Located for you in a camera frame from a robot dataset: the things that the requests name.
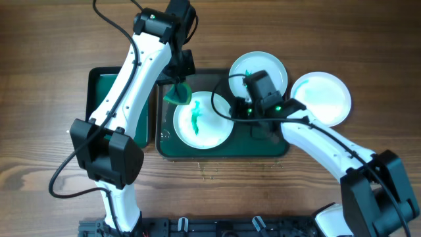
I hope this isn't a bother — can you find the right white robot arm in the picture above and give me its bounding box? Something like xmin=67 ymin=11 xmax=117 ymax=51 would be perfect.
xmin=230 ymin=99 xmax=420 ymax=236

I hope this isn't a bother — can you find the green yellow sponge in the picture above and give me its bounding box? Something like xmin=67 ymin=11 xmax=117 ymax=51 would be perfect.
xmin=164 ymin=82 xmax=193 ymax=105

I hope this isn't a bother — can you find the white plate stained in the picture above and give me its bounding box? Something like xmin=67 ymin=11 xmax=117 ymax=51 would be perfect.
xmin=228 ymin=51 xmax=288 ymax=99
xmin=173 ymin=91 xmax=234 ymax=149
xmin=290 ymin=72 xmax=352 ymax=127

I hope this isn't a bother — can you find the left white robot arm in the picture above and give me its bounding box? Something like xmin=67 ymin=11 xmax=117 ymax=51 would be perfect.
xmin=70 ymin=3 xmax=198 ymax=236

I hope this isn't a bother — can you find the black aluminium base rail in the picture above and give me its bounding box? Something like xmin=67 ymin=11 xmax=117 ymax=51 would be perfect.
xmin=78 ymin=216 xmax=324 ymax=237

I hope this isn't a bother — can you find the large dark serving tray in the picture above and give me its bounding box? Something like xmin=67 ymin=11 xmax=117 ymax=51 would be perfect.
xmin=155 ymin=68 xmax=289 ymax=161

